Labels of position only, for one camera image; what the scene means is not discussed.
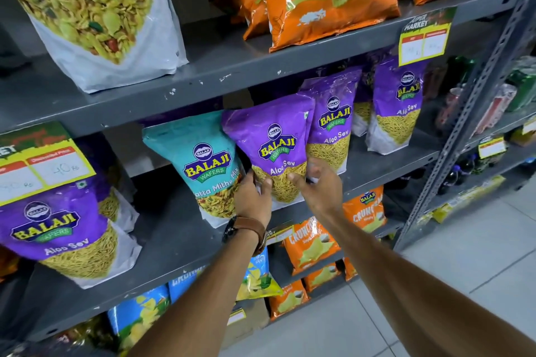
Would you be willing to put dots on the teal snack packet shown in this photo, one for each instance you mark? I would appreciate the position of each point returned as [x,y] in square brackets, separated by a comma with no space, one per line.
[205,160]

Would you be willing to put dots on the purple snack packet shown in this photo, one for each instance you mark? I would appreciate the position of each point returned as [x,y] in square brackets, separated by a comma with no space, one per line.
[58,235]
[333,118]
[395,105]
[270,139]
[111,197]

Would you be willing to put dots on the small yellow price label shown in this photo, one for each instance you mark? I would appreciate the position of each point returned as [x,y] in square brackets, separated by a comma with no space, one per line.
[492,146]
[278,235]
[236,316]

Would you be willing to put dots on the green bottle pack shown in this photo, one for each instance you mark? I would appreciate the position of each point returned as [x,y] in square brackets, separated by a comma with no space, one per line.
[523,87]

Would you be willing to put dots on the person's left thumb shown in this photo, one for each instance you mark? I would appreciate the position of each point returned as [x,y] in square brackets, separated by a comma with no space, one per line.
[266,188]

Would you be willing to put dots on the small orange chips packet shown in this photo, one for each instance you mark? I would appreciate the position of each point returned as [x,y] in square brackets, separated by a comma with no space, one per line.
[289,300]
[321,276]
[312,246]
[350,269]
[366,208]

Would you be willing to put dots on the person's right thumb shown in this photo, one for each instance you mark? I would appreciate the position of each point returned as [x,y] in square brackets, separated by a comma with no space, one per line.
[298,183]

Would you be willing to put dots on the grey metal shelf rack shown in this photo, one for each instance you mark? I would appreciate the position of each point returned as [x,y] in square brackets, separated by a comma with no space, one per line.
[217,68]

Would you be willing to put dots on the person's left hand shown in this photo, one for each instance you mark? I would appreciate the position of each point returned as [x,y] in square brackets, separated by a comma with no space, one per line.
[253,202]

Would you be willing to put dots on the person's left forearm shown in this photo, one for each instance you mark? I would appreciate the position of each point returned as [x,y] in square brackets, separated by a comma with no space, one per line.
[209,298]

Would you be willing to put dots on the brown cardboard box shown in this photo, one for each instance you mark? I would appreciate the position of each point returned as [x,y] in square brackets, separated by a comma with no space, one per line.
[247,323]

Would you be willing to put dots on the red clear packet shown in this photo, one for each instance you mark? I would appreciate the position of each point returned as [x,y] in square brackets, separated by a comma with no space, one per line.
[496,108]

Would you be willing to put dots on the yellow shelf strip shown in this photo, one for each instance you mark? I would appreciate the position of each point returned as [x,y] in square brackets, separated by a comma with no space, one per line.
[469,197]

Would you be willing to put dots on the clear mixed snack packet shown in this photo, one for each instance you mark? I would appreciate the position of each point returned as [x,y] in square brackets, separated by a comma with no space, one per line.
[92,5]

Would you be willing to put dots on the person's right forearm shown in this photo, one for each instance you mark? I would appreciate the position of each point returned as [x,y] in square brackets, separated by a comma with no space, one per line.
[410,294]

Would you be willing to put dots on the yellow green price label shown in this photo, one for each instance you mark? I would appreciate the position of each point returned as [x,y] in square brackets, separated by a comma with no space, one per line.
[37,160]
[425,36]

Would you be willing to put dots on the dark shiny snack packet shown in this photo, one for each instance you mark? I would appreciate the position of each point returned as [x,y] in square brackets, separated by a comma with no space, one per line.
[83,333]

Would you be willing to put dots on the blue yellow chips packet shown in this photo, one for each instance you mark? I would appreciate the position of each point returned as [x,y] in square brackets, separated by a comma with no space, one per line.
[257,279]

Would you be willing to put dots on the person's right hand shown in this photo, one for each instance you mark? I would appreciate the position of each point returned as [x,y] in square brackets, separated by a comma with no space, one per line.
[324,193]

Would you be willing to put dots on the dark drink bottle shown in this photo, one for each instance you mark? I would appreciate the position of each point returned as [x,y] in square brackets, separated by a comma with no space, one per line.
[452,179]

